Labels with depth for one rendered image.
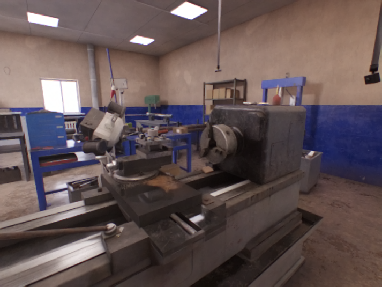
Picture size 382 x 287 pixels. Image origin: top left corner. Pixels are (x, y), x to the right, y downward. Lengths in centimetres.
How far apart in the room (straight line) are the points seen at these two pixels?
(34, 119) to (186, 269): 232
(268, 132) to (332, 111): 333
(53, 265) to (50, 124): 213
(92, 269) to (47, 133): 220
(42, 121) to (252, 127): 232
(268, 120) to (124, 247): 99
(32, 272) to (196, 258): 65
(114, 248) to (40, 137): 221
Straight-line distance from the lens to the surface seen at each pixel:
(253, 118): 123
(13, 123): 502
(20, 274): 88
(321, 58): 472
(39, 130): 281
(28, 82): 797
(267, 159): 132
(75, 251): 88
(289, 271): 201
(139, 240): 78
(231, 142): 120
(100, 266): 80
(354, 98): 447
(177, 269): 104
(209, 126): 124
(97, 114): 187
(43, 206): 285
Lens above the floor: 134
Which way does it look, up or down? 11 degrees down
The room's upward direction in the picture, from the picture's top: straight up
